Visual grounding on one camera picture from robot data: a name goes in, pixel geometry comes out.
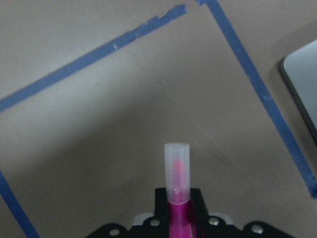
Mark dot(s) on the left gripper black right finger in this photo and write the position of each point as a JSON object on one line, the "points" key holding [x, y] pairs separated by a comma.
{"points": [[198, 210]]}

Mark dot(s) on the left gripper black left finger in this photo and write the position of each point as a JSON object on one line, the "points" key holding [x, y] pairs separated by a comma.
{"points": [[161, 210]]}

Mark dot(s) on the pink pen with clear cap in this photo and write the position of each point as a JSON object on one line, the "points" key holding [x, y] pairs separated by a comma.
{"points": [[177, 176]]}

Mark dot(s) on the blue tape long diagonal strip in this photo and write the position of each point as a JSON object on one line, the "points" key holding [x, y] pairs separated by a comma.
{"points": [[263, 94]]}

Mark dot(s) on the blue tape lower left strip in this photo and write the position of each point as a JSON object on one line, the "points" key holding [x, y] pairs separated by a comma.
{"points": [[16, 209]]}

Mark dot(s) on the silver apple laptop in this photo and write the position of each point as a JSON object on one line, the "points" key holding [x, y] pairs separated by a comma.
{"points": [[299, 72]]}

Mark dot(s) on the blue tape torn diagonal strip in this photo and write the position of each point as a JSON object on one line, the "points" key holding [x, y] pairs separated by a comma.
{"points": [[91, 57]]}

